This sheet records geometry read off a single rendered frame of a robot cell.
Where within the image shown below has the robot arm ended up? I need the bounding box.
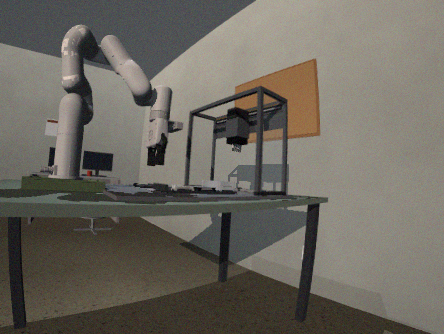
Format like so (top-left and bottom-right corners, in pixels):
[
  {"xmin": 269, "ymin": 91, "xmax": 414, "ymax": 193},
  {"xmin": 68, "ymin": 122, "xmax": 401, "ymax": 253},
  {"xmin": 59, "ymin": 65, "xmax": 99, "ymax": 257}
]
[{"xmin": 40, "ymin": 25, "xmax": 183, "ymax": 180}]

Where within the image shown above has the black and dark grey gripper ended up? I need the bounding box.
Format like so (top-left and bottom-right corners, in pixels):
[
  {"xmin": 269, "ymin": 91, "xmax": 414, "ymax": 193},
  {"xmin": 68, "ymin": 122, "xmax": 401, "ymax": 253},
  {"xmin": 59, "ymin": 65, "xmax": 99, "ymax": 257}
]
[{"xmin": 146, "ymin": 118, "xmax": 169, "ymax": 166}]

